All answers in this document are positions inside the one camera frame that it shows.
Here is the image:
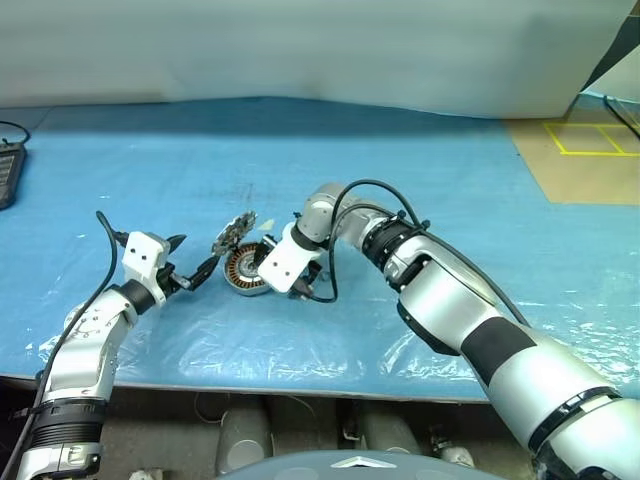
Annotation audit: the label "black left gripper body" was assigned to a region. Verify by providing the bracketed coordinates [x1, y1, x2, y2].
[156, 261, 196, 297]

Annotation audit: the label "black floor cable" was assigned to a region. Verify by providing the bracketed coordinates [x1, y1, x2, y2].
[601, 93, 640, 140]

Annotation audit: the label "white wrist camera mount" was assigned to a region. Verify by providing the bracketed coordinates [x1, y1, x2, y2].
[256, 223, 323, 295]
[121, 231, 170, 308]

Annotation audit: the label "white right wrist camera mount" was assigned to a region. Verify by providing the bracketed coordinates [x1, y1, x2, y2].
[256, 223, 323, 295]

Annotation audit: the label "grey dome white chevron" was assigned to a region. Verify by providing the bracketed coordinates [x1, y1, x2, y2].
[218, 448, 502, 480]

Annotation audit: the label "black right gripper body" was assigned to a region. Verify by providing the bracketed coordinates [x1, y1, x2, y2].
[286, 259, 324, 303]

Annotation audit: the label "grey rounded cylinder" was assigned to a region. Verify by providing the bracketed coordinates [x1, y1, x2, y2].
[358, 399, 427, 455]
[216, 396, 274, 475]

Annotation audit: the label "black flat device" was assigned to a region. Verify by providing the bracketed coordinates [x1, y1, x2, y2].
[0, 141, 28, 211]

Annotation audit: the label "white backdrop sheet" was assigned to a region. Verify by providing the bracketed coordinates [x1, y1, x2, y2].
[0, 0, 634, 120]

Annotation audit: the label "thin black device cable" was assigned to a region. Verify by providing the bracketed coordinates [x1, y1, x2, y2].
[0, 120, 32, 148]

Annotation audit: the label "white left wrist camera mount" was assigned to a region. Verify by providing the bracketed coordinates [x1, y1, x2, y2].
[121, 231, 170, 308]

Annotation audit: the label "silver motor housing copper windings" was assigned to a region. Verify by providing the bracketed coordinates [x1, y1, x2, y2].
[222, 241, 274, 298]

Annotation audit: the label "brown cardboard sheet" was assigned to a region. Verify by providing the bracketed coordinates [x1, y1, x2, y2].
[503, 117, 640, 206]

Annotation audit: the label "silver motor lid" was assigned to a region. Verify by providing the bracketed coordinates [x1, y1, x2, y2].
[209, 210, 259, 258]

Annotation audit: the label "blue plastic table cover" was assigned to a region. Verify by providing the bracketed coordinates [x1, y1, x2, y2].
[0, 96, 640, 404]

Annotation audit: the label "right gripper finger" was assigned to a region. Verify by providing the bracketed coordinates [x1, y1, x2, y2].
[258, 233, 280, 267]

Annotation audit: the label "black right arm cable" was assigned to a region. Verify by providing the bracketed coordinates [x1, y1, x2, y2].
[299, 178, 533, 329]

